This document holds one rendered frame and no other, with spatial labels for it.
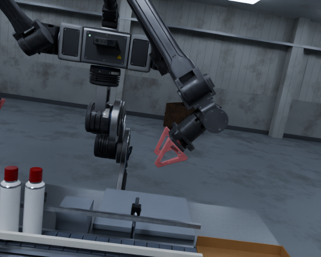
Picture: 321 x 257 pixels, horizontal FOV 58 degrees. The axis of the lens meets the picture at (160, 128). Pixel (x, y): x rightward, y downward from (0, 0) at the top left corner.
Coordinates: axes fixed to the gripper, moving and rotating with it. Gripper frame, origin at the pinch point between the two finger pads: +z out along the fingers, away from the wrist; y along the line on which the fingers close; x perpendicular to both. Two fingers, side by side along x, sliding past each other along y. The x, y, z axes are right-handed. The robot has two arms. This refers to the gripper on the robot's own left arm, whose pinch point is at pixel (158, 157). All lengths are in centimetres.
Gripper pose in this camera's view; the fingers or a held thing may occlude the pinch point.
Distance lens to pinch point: 76.6
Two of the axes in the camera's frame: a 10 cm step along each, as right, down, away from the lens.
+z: -7.4, 6.6, 1.3
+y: 0.4, 2.3, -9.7
